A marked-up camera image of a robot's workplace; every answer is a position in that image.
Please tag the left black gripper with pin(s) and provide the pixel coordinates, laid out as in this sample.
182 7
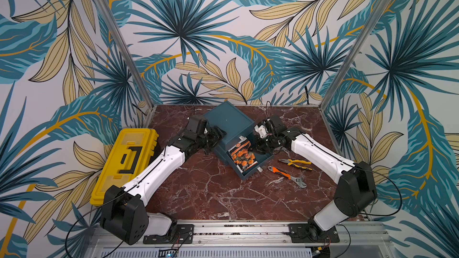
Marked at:
216 132

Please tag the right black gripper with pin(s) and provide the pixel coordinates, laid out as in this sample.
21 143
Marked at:
264 142

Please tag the orange flower seed bag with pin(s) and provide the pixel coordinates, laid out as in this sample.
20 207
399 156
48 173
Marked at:
242 157

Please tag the teal drawer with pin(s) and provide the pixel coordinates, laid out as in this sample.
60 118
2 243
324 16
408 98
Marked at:
262 157

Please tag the teal drawer cabinet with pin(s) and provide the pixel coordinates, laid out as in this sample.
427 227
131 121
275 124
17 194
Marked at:
235 123

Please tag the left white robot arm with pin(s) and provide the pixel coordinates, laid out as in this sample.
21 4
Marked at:
124 213

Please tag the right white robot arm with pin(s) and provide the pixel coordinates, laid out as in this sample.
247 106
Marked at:
355 182

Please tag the orange adjustable wrench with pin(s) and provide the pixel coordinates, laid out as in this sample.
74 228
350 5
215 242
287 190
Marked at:
296 180

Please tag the yellow plastic toolbox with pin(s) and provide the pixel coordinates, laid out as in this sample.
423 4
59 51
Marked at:
132 153

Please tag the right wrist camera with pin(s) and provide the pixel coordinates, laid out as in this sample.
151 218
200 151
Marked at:
270 126

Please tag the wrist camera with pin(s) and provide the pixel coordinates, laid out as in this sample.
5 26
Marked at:
270 126
196 126

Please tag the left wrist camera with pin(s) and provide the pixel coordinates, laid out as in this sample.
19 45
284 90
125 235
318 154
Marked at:
196 126

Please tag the yellow handled pliers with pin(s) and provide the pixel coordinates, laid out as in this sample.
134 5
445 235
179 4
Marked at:
297 163

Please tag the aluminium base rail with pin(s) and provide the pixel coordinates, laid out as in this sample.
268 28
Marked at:
253 239

